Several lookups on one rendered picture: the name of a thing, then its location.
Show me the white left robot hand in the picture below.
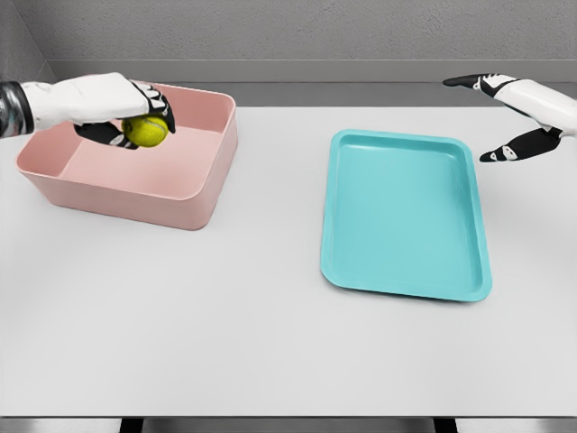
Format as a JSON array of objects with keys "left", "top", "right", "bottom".
[{"left": 59, "top": 72, "right": 177, "bottom": 152}]

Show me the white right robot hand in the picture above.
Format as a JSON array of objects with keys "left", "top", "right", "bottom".
[{"left": 442, "top": 73, "right": 577, "bottom": 164}]

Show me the yellow-green tennis ball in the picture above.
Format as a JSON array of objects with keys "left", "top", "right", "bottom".
[{"left": 121, "top": 115, "right": 169, "bottom": 149}]

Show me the pink rectangular basket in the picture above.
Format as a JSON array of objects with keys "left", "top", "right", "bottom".
[{"left": 14, "top": 82, "right": 239, "bottom": 233}]

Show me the blue rectangular tray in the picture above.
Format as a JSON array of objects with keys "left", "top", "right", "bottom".
[{"left": 319, "top": 128, "right": 493, "bottom": 305}]

